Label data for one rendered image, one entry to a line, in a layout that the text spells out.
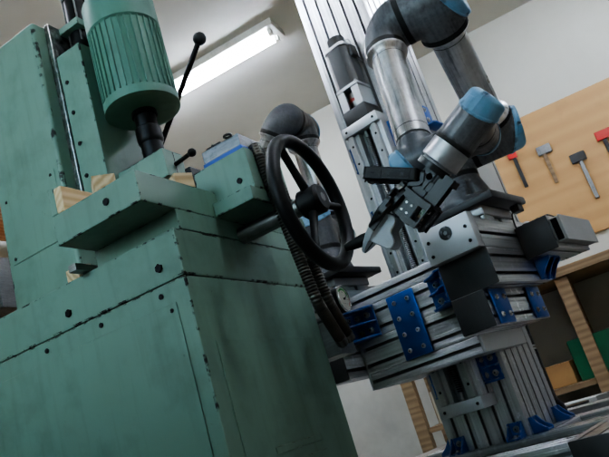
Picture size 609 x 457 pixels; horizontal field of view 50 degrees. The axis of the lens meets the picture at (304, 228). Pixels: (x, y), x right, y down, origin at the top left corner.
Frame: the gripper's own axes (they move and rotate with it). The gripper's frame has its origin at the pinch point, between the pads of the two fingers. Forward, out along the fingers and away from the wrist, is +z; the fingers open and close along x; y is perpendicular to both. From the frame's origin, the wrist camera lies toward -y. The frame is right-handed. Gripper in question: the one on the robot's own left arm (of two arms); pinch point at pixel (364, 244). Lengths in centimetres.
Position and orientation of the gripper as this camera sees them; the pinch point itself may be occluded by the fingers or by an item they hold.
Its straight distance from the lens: 125.2
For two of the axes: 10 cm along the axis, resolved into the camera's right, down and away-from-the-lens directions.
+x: 4.8, 1.3, 8.7
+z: -5.7, 7.9, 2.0
